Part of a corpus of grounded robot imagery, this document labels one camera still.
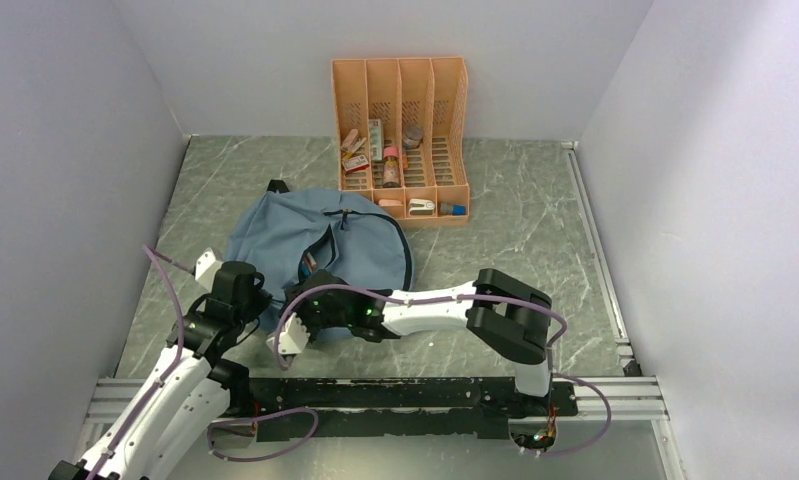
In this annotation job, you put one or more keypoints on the aluminium frame rail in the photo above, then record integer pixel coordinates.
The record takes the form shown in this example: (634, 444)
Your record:
(630, 398)

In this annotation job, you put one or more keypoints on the blue cap item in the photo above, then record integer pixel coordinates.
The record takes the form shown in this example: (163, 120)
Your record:
(448, 209)

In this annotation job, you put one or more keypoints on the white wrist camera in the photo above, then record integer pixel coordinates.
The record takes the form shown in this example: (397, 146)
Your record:
(205, 268)
(292, 340)

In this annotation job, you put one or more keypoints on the orange plastic file organizer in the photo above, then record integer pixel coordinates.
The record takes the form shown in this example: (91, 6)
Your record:
(399, 129)

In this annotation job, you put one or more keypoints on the white green card box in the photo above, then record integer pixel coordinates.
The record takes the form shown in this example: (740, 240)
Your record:
(376, 139)

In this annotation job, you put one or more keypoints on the blue student backpack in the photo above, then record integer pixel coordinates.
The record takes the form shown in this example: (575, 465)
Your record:
(348, 235)

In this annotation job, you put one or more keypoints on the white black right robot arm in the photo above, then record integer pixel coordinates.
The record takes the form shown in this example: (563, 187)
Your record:
(509, 316)

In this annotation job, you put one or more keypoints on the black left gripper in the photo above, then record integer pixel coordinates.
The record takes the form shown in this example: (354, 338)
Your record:
(260, 301)

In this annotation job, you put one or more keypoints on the brown glue bottle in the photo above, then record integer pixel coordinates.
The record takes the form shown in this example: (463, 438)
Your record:
(391, 177)

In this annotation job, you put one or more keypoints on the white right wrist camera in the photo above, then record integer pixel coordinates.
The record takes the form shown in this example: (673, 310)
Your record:
(292, 340)

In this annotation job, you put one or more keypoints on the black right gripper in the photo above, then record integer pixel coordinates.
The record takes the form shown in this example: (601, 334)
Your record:
(313, 331)

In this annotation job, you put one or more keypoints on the brown round tape roll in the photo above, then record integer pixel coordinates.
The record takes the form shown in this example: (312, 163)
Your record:
(412, 136)

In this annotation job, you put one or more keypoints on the orange pencil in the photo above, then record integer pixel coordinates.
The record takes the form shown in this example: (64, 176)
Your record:
(308, 264)

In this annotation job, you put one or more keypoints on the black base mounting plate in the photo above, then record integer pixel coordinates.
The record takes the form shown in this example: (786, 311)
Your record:
(485, 407)

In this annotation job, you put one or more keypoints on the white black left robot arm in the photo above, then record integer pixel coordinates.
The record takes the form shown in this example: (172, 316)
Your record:
(190, 386)

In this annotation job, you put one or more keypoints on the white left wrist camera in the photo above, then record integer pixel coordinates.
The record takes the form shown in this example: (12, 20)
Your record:
(205, 268)

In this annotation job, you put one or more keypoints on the white stapler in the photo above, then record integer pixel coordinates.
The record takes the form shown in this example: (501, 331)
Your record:
(421, 207)

